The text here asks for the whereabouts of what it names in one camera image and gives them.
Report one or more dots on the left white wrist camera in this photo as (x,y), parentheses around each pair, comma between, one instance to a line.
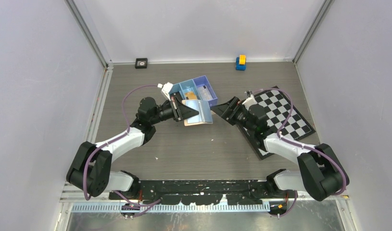
(165,90)

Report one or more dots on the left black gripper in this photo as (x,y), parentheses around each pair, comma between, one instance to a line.
(180,111)

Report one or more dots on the beige leather card holder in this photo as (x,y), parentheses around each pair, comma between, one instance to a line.
(204,115)

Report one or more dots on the orange item in tray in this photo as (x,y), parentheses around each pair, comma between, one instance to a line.
(190,96)

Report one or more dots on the blue and yellow toy block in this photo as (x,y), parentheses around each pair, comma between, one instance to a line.
(241,63)

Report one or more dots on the blue three-compartment organizer tray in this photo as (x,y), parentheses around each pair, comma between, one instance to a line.
(191,85)

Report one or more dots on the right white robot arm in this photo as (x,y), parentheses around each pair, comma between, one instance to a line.
(320,173)

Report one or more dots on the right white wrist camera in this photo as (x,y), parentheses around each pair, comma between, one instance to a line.
(250,99)

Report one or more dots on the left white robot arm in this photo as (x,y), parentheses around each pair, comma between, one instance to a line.
(90,169)

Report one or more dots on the clear item in tray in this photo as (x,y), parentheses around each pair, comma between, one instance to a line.
(204,93)

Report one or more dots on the small black square box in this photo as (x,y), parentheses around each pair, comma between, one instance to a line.
(141,63)

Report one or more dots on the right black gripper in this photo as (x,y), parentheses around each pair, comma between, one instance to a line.
(223,110)

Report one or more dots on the black and white chessboard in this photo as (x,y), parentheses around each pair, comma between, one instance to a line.
(277,107)

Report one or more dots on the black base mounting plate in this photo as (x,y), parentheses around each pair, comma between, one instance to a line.
(199,192)

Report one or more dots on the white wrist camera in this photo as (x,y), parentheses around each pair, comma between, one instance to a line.
(165,90)
(250,99)

